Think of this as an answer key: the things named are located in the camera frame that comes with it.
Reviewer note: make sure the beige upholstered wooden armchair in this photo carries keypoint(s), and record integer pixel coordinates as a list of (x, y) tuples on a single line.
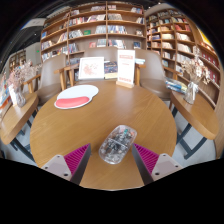
[(100, 51), (50, 76), (151, 75)]

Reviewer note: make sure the glass vase dried pale flowers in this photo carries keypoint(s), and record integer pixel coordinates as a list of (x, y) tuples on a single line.
[(191, 93)]

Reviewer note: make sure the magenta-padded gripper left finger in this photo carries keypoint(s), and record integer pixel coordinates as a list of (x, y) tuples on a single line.
[(76, 159)]

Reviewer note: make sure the tall wooden bookshelf unit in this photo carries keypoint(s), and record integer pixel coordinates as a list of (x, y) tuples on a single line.
[(180, 40)]

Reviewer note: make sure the white framed picture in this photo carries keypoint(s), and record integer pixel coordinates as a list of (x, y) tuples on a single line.
[(91, 68)]

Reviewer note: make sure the wide wooden bookshelf unit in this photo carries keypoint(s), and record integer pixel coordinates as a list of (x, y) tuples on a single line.
[(93, 26)]

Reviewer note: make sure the white orange sign wooden base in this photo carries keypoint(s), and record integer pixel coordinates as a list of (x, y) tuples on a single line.
[(126, 66)]

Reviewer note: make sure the dark cover book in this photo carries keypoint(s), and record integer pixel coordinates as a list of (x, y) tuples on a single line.
[(110, 69)]

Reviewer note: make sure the white mouse pad red rest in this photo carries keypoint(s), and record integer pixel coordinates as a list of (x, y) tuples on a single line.
[(75, 96)]

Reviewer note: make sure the small distant bookshelf unit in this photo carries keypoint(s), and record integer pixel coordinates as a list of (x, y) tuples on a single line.
[(17, 60)]

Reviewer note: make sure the orange display shelf with books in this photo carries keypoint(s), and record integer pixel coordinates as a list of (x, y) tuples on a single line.
[(4, 95)]

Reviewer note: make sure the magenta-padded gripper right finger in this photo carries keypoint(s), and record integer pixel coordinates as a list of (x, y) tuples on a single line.
[(146, 159)]

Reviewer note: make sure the small white table card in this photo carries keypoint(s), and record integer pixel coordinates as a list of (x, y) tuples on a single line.
[(12, 95)]

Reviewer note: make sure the round wooden side table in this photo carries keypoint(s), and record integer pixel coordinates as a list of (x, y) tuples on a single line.
[(196, 115), (15, 120)]

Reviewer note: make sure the blue magazine stack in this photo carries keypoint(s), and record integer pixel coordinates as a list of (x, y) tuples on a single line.
[(176, 85)]

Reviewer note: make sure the light blue book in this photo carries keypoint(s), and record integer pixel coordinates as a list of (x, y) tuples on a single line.
[(140, 61)]

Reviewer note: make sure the transparent computer mouse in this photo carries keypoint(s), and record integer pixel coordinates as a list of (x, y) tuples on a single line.
[(117, 144)]

